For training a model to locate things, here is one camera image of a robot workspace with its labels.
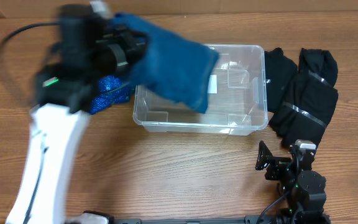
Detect sparkly blue fabric bundle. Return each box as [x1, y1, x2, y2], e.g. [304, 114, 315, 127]
[89, 75, 135, 114]

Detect blue denim jeans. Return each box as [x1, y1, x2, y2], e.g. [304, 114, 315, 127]
[111, 12, 219, 113]

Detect large black taped garment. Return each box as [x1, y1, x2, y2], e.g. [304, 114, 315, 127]
[269, 49, 339, 147]

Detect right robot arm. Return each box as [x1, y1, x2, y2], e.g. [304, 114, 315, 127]
[255, 140, 331, 223]

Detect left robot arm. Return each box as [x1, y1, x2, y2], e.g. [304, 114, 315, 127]
[6, 1, 147, 223]

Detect clear plastic storage bin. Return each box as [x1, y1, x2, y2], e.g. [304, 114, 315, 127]
[133, 44, 268, 136]

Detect small black folded garment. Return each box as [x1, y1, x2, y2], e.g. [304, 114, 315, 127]
[264, 47, 298, 113]

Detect white label in bin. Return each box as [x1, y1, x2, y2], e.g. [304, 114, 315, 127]
[208, 75, 218, 94]

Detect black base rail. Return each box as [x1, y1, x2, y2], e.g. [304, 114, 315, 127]
[114, 215, 259, 224]

